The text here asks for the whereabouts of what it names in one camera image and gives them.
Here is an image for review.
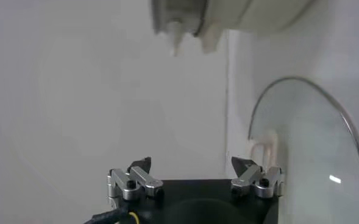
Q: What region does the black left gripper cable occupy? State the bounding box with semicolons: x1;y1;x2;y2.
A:
83;206;140;224

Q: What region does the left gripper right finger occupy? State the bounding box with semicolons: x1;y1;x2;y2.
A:
230;156;284;198

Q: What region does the white electric cooking pot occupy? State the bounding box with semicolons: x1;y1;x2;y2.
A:
197;0;316;55

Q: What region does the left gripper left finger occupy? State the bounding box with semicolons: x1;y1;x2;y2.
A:
107;156;165;201

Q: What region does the glass lid with cream handle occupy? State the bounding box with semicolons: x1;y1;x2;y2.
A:
247;75;359;224

